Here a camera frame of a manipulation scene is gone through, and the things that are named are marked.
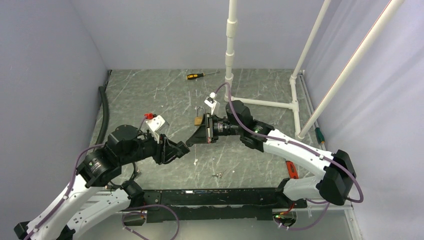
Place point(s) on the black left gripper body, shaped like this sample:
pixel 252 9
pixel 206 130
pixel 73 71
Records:
pixel 152 147

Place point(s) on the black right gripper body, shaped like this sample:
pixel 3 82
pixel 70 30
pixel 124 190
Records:
pixel 220 127

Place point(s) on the silver key bunch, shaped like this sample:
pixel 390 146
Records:
pixel 219 174

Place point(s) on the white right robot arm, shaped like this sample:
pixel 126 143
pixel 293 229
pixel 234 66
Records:
pixel 333 173

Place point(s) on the brass padlock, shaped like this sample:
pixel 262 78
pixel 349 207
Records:
pixel 199 117

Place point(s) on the yellow black screwdriver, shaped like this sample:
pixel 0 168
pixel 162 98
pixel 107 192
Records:
pixel 194 76

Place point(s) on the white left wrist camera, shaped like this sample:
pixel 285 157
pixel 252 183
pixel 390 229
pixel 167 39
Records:
pixel 156 123

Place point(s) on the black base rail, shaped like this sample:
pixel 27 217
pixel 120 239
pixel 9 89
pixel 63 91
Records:
pixel 214 204

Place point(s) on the red handle pliers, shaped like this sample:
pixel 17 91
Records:
pixel 292 171

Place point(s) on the green handle screwdriver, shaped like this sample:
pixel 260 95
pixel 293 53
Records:
pixel 319 135

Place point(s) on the white pvc pipe frame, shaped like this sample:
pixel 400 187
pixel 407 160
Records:
pixel 300 131

